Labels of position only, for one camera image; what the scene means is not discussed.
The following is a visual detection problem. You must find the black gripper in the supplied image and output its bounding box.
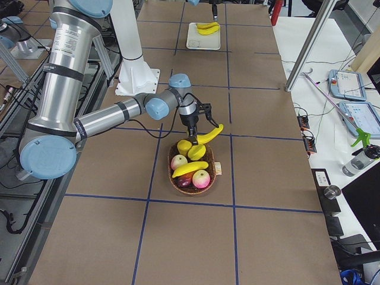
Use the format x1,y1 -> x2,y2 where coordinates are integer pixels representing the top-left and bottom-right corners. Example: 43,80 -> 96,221
180,113 -> 198,145
208,0 -> 218,20

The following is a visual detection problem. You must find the yellow banana long curved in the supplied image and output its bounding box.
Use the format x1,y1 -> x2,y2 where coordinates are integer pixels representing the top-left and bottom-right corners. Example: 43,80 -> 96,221
188,123 -> 224,145

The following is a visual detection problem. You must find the yellow banana moved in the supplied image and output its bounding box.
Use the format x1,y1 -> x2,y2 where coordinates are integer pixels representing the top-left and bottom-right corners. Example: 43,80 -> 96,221
197,26 -> 220,36
196,22 -> 219,30

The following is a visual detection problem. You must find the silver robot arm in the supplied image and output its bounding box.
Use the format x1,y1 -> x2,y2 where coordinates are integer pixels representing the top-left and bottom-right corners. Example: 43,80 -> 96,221
19,1 -> 198,179
187,0 -> 219,21

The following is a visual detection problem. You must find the brown wicker basket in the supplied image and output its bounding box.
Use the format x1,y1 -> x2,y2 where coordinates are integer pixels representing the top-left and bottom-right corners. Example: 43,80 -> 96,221
167,144 -> 217,195

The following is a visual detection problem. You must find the paper basket label tag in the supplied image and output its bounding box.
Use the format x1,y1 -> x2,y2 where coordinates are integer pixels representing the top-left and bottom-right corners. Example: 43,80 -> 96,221
214,161 -> 223,175

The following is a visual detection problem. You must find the yellow lemon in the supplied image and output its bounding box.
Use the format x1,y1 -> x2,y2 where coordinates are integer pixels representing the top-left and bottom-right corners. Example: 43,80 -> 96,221
176,140 -> 192,156

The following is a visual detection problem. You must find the yellow starfruit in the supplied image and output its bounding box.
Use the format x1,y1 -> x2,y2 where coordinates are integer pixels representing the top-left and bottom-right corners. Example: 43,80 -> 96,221
187,144 -> 206,161

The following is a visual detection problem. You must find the pink apple far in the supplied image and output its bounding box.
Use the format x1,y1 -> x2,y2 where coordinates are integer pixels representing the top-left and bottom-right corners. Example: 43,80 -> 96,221
170,154 -> 188,170

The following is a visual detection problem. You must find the pink apple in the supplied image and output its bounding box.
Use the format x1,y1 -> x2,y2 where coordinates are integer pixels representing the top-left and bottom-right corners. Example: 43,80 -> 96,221
192,170 -> 210,189
170,154 -> 188,170

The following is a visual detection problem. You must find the white bear tray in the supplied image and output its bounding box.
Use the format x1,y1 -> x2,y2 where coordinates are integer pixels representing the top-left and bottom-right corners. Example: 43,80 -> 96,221
186,23 -> 221,50

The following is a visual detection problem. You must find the pink apple near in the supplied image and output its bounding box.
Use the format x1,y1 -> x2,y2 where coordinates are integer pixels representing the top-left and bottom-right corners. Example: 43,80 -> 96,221
192,170 -> 210,189

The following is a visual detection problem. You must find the dark red mango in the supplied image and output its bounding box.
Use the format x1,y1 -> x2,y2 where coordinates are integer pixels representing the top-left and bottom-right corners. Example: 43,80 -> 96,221
176,172 -> 194,187

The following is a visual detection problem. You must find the red cylinder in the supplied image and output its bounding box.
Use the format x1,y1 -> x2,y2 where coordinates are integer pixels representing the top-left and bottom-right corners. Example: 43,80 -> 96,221
271,0 -> 284,26

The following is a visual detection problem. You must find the orange electronics board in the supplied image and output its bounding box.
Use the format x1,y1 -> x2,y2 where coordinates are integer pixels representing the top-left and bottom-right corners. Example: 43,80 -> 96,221
297,115 -> 317,156

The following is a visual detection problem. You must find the metal cup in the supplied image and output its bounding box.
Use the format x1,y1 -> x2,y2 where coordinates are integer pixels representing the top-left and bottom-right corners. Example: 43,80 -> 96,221
323,185 -> 341,200

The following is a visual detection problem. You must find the blue teach pendant far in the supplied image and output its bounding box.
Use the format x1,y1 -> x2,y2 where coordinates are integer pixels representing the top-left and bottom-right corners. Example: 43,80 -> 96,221
328,69 -> 367,102

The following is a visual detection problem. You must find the blue teach pendant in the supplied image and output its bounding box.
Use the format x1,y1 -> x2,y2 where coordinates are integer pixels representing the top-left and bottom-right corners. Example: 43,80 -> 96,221
328,69 -> 367,102
338,102 -> 379,139

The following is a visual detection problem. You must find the blue teach pendant near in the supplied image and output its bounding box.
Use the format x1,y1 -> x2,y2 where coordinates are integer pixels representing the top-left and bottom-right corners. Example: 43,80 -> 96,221
338,102 -> 379,139

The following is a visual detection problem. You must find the clear water bottle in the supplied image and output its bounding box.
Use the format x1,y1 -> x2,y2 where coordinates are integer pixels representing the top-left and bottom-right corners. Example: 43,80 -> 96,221
342,144 -> 379,177

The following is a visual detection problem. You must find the black monitor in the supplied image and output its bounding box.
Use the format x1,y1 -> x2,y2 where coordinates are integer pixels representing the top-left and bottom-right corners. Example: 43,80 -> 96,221
343,164 -> 379,249

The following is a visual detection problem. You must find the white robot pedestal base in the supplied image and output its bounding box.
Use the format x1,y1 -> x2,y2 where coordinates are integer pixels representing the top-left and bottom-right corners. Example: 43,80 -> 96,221
110,0 -> 160,96

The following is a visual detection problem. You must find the aluminium frame post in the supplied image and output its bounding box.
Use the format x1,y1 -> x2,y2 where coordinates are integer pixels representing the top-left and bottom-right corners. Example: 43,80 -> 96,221
285,0 -> 337,92

